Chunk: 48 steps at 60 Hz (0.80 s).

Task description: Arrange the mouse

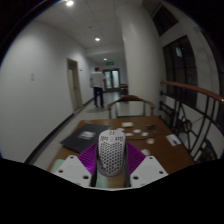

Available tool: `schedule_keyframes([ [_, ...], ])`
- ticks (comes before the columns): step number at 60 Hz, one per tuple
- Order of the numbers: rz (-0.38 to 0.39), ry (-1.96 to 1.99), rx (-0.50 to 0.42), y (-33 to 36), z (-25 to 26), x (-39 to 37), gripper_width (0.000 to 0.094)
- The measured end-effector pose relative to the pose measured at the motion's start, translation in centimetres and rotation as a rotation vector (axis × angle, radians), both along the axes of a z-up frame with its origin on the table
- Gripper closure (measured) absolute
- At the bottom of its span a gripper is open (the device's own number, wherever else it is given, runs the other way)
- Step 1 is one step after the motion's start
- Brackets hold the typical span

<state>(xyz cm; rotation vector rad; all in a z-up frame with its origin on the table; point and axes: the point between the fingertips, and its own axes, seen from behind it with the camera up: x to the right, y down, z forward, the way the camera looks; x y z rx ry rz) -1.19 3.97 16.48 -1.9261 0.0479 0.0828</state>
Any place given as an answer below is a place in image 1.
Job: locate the small pinkish card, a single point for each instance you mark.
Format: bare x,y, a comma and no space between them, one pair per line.
150,141

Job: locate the white perforated computer mouse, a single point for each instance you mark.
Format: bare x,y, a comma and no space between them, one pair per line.
111,153

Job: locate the green exit sign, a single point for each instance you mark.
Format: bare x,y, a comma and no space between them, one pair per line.
110,63

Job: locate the small white card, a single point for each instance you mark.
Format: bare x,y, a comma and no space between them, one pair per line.
144,134
145,152
120,129
129,134
137,131

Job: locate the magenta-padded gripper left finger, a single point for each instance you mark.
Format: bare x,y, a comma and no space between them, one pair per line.
71,170

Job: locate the white paper sheet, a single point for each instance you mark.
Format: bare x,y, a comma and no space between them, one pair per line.
173,140

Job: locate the glass double door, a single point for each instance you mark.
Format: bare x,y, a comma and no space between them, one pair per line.
111,79

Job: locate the black railing with wooden handrail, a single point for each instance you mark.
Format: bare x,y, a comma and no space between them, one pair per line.
190,87

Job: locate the flat white box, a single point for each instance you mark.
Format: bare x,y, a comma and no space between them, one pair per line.
127,124

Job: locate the person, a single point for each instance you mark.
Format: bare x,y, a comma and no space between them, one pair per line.
97,81

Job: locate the black closed laptop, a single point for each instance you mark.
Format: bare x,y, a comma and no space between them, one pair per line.
83,137

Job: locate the white wall switch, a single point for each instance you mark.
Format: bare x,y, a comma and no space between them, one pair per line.
32,77

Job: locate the open white doorway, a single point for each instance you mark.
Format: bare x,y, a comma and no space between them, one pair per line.
74,85

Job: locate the wooden armchair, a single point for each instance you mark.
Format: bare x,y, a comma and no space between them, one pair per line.
130,98

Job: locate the round ceiling light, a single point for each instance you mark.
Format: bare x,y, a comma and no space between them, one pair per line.
97,39
69,3

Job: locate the dark framed window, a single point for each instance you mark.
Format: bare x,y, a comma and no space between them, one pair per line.
180,71

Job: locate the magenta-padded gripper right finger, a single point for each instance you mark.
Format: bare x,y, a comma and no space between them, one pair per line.
148,170

